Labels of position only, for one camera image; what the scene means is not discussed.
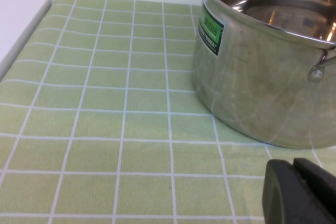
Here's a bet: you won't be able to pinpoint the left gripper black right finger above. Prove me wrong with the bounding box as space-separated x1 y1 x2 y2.
292 157 336 224

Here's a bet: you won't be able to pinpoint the stainless steel pot black handles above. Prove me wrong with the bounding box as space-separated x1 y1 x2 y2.
191 0 336 150

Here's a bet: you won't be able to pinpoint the green checked tablecloth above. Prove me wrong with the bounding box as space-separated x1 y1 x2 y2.
0 0 336 224

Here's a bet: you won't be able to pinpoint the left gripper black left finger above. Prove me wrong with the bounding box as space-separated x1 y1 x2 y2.
261 158 332 224

